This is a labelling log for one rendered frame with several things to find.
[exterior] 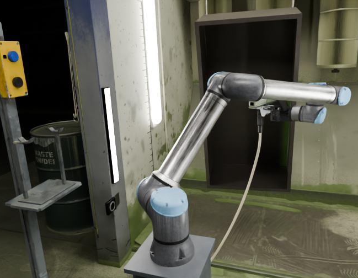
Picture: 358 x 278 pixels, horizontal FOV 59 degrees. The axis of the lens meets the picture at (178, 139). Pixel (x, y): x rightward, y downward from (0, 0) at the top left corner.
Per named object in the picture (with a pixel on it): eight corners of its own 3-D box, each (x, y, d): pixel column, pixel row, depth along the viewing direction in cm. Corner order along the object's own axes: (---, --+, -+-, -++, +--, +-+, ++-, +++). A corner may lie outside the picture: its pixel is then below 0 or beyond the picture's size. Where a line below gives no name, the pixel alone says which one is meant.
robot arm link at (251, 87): (239, 72, 126) (356, 85, 154) (223, 71, 138) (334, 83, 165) (235, 101, 129) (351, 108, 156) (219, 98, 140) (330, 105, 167)
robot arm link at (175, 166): (138, 213, 136) (229, 64, 137) (128, 197, 151) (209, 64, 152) (166, 225, 143) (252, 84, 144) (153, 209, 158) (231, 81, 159)
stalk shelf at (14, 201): (49, 181, 184) (48, 178, 184) (81, 185, 177) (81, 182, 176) (5, 206, 156) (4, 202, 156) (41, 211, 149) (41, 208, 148)
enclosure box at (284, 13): (213, 164, 272) (203, 14, 218) (287, 166, 257) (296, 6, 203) (207, 188, 241) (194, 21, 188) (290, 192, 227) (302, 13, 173)
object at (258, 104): (255, 137, 184) (256, 97, 178) (247, 136, 187) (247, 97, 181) (286, 122, 221) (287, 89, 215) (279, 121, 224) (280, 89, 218)
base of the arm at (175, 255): (186, 271, 124) (185, 248, 121) (142, 262, 130) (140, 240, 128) (199, 243, 141) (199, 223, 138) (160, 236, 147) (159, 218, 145)
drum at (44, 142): (33, 222, 295) (16, 129, 272) (86, 198, 338) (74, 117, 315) (69, 243, 259) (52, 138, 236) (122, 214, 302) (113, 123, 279)
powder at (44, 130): (20, 132, 273) (20, 131, 273) (74, 121, 313) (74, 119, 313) (53, 141, 240) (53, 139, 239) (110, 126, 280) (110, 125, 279)
